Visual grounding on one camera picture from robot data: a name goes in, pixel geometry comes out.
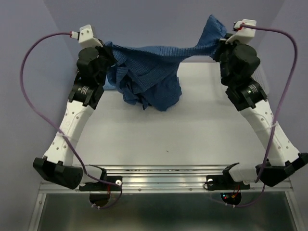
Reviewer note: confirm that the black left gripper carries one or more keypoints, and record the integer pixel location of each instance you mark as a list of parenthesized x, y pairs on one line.
[(105, 50)]

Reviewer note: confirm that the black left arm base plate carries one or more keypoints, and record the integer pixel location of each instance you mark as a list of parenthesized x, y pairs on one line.
[(98, 186)]

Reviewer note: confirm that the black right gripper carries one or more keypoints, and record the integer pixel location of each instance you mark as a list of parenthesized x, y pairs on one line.
[(224, 46)]

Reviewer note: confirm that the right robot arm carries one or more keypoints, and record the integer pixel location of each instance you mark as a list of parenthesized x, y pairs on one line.
[(281, 158)]

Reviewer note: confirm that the white plastic basket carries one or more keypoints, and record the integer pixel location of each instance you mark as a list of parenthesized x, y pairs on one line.
[(260, 77)]

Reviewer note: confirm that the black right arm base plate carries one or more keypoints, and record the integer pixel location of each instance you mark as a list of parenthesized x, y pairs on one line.
[(221, 182)]

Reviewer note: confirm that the blue plaid long sleeve shirt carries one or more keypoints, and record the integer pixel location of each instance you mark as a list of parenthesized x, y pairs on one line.
[(148, 75)]

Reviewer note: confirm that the aluminium front rail frame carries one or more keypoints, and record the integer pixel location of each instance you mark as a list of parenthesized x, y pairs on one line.
[(167, 198)]

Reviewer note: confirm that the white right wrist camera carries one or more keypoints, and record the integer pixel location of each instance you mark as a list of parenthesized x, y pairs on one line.
[(242, 34)]

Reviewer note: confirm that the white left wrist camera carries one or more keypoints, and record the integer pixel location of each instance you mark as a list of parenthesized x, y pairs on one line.
[(87, 37)]

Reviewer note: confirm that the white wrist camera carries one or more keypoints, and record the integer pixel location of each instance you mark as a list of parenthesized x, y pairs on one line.
[(242, 34), (87, 37)]

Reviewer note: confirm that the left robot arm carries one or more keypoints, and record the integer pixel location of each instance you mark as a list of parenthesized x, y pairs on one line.
[(56, 165)]

